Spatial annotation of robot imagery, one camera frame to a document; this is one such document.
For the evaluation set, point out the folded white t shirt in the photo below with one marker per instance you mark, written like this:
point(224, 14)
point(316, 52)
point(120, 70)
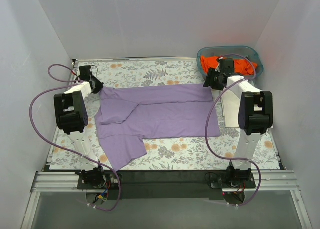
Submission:
point(231, 101)

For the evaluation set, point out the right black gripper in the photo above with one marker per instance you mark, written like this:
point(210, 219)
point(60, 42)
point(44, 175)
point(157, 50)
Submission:
point(208, 77)

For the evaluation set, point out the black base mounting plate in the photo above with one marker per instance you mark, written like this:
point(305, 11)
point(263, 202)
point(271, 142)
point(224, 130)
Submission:
point(162, 184)

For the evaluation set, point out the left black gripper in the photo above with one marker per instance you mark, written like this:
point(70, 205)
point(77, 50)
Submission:
point(97, 84)

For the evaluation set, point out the purple t shirt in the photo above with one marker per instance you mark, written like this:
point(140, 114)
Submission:
point(127, 116)

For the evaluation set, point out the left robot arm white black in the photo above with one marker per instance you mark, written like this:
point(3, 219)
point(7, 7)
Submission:
point(72, 117)

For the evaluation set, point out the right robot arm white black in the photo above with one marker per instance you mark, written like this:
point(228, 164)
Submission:
point(255, 117)

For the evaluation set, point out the orange t shirt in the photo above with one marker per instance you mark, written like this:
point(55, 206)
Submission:
point(241, 66)

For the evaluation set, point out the teal plastic basket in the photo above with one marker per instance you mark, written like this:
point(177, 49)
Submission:
point(242, 50)

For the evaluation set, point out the aluminium frame rail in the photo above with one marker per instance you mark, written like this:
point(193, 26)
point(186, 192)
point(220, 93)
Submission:
point(275, 203)

